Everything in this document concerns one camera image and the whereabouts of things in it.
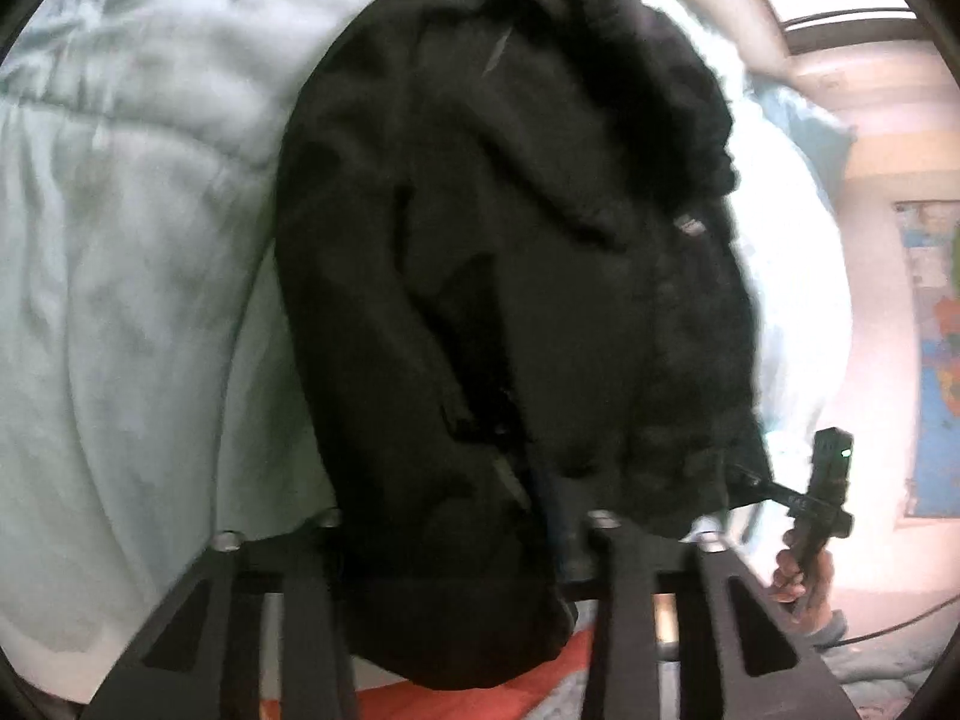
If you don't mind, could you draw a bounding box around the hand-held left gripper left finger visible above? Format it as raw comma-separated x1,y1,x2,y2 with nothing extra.
81,510,357,720

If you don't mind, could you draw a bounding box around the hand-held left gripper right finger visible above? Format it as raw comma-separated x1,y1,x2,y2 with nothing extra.
581,508,861,720

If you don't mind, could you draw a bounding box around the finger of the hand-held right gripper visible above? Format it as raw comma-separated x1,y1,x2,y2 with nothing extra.
726,463,797,515

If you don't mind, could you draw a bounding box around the black hooded jacket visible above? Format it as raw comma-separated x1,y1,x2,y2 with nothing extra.
274,0,775,691

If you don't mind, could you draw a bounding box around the person's right hand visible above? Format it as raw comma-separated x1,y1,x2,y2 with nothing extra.
771,529,835,625

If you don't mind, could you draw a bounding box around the orange cloth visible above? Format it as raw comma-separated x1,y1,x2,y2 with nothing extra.
352,626,601,720

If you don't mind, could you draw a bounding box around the light blue duvet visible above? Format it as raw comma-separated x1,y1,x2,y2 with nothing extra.
0,0,856,710

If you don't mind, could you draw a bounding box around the light blue pillow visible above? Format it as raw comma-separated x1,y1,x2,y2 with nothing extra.
750,82,857,192

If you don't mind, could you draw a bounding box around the black cable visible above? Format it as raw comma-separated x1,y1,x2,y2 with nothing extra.
829,592,960,647

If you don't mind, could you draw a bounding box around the map wall poster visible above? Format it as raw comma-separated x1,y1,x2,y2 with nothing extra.
892,199,960,520

